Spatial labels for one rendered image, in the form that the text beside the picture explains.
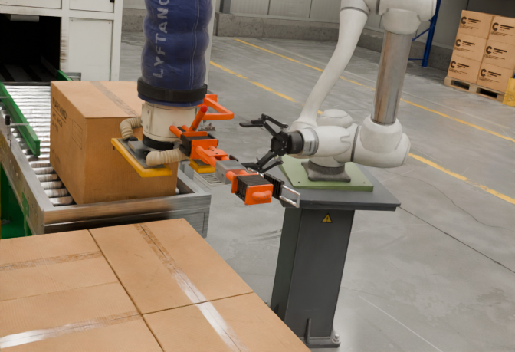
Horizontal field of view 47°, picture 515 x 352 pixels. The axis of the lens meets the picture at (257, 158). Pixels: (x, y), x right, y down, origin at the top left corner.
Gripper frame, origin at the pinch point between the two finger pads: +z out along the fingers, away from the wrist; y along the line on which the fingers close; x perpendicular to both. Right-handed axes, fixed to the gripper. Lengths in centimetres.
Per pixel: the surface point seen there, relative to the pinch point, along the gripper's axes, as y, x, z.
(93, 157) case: 25, 63, 30
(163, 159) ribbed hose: 5.8, 6.9, 23.1
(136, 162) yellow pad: 10.3, 17.8, 28.1
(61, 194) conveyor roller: 50, 87, 37
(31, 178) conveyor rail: 44, 93, 48
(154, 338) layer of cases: 49, -22, 33
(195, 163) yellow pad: 10.4, 13.5, 9.3
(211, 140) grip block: -3.2, -2.9, 12.3
